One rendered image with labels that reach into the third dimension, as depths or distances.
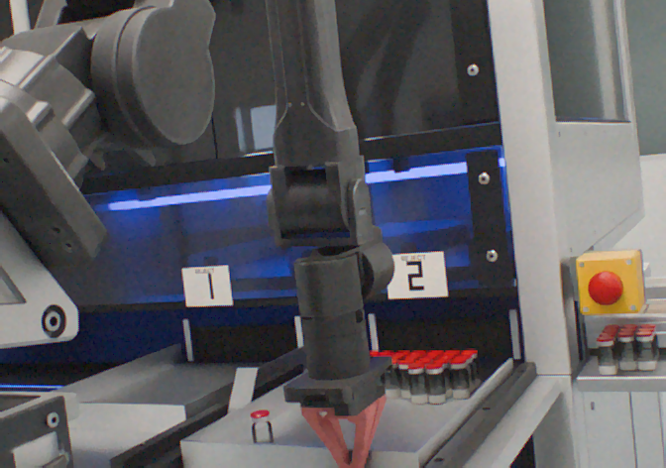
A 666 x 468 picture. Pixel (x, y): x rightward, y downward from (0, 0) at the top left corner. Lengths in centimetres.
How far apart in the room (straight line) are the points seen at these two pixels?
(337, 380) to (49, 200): 42
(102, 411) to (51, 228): 75
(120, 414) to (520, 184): 58
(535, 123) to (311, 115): 44
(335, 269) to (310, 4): 22
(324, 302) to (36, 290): 36
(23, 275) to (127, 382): 96
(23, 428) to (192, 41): 26
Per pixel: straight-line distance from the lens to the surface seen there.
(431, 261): 113
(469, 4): 112
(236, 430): 98
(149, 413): 108
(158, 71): 47
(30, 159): 37
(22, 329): 41
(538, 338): 111
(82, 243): 39
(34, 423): 57
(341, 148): 72
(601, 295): 105
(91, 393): 130
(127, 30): 47
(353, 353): 74
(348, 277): 73
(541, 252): 109
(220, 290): 129
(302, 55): 72
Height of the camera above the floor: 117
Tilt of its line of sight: 3 degrees down
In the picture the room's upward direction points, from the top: 7 degrees counter-clockwise
